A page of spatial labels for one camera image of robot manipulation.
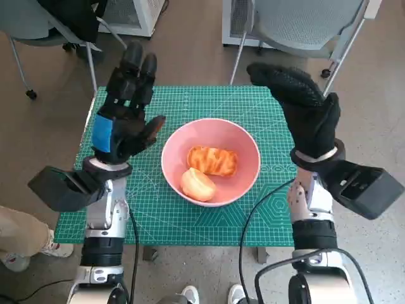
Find pink bowl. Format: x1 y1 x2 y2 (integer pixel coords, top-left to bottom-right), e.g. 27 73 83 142
161 118 262 208

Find black looped right shoulder cable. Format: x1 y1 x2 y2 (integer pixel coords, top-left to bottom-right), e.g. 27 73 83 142
254 248 376 304

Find grey table leg bracket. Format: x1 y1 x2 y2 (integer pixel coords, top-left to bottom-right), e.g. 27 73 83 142
142 246 159 262
256 246 270 264

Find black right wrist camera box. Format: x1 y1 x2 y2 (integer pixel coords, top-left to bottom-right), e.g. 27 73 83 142
316 160 405 221

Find grey mesh office chair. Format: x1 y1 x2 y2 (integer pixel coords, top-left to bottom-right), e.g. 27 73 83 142
229 0 383 96

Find grey-green office chair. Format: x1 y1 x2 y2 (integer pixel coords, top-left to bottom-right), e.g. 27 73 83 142
0 0 132 101

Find round toy bread bun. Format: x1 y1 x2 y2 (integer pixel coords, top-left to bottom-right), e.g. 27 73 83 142
180 167 218 203

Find black jacket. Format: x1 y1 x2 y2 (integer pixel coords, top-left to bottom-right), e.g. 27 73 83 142
36 0 108 44

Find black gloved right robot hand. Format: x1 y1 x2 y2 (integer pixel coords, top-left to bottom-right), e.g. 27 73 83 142
246 62 342 162

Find black floor cable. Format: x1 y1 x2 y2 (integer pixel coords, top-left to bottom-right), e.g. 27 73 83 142
9 277 77 301

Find green cutting mat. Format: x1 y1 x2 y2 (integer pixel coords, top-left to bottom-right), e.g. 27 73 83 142
56 85 300 247

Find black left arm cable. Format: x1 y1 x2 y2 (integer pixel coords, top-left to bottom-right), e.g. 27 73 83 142
128 210 140 304

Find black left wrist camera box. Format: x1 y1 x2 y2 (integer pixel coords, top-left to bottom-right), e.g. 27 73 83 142
27 166 107 212

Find rectangular orange toy bread loaf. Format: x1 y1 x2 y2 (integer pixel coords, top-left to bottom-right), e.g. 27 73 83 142
187 144 239 177

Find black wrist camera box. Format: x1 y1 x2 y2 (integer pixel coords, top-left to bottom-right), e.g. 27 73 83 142
27 166 107 212
316 160 405 221

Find white shoe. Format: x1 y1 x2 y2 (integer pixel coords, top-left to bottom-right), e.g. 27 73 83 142
180 285 200 304
227 284 248 304

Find white cabinet with mesh side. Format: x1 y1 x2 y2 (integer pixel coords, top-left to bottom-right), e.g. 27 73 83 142
221 0 273 48
97 0 165 39

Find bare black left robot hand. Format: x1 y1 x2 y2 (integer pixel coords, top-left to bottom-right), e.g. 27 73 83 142
91 41 167 165

